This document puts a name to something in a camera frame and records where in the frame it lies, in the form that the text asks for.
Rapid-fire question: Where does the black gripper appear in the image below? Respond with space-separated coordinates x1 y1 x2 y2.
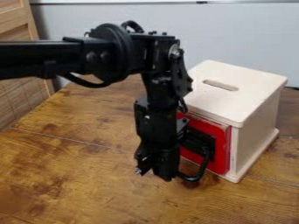
134 97 191 182

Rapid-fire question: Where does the black metal drawer handle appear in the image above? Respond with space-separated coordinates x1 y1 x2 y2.
177 136 215 183

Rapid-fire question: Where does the red drawer front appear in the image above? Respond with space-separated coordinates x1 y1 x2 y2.
178 112 231 175

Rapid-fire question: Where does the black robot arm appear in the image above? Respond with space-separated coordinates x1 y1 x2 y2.
0 20 197 181

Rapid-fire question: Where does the light wooden box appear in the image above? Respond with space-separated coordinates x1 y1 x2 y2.
185 60 287 183

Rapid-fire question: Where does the wooden slatted panel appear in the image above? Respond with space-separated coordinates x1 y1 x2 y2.
0 0 55 131

